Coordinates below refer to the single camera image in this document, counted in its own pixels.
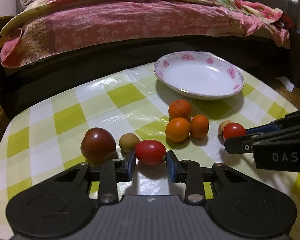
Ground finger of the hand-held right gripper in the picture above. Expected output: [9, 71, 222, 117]
[245, 107, 300, 136]
[224, 134, 266, 155]

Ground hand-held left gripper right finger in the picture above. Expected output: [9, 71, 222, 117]
[165, 151, 246, 205]

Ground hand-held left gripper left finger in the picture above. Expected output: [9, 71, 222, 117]
[54, 150, 137, 204]

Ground round red tomato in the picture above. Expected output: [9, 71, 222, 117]
[222, 122, 247, 141]

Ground oval red tomato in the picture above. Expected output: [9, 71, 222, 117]
[135, 140, 167, 166]

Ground white floral plate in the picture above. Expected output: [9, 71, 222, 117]
[154, 51, 245, 101]

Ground brown longan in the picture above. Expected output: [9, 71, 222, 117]
[218, 120, 232, 137]
[119, 133, 141, 153]

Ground smooth large orange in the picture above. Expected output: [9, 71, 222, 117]
[165, 117, 191, 143]

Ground large dark red tomato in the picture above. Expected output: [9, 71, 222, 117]
[80, 127, 116, 162]

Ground small orange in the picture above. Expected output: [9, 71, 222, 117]
[190, 115, 210, 139]

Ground white paper scrap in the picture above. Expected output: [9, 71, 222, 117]
[277, 76, 295, 92]

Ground rough dark orange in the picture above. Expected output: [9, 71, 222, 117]
[168, 100, 192, 121]

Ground green checked tablecloth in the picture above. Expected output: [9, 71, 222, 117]
[0, 61, 300, 228]

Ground red cloth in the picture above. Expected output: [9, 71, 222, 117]
[275, 12, 295, 30]

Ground pink patterned bedsheet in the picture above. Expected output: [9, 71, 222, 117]
[0, 0, 249, 68]

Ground dark bed frame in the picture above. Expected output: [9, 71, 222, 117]
[0, 29, 300, 121]

